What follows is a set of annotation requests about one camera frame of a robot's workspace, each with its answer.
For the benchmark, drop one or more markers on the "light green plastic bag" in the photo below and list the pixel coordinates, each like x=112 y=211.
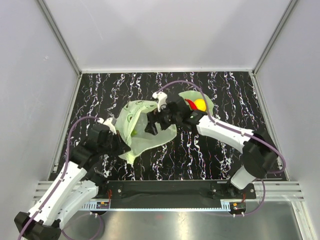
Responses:
x=133 y=117

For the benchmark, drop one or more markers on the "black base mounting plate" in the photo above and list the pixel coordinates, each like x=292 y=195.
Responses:
x=173 y=194

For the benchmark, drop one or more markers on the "white slotted cable duct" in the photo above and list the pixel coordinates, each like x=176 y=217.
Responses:
x=96 y=205

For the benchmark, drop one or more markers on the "orange fruit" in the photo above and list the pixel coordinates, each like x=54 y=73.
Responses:
x=201 y=105

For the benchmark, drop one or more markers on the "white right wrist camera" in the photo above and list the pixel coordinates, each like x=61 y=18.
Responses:
x=161 y=99

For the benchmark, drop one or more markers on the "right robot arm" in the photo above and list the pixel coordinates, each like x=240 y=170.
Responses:
x=258 y=152

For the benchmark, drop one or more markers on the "aluminium frame rail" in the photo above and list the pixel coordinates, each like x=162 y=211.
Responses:
x=58 y=35

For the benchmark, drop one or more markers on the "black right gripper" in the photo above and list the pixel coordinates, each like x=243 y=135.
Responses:
x=153 y=117

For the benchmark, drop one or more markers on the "red fruit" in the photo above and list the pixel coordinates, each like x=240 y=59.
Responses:
x=191 y=104

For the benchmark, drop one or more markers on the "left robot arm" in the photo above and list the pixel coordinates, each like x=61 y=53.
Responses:
x=75 y=185

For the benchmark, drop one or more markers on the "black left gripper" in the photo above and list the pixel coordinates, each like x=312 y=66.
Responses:
x=122 y=147

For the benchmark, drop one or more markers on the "black marble pattern mat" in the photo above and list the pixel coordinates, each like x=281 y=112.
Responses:
x=187 y=156

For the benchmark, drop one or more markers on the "light green wavy bowl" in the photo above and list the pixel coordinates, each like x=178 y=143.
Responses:
x=194 y=95

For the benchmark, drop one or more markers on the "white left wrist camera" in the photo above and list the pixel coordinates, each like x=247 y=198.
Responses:
x=110 y=122

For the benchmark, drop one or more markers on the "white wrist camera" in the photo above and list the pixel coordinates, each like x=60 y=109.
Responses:
x=161 y=99
x=110 y=122

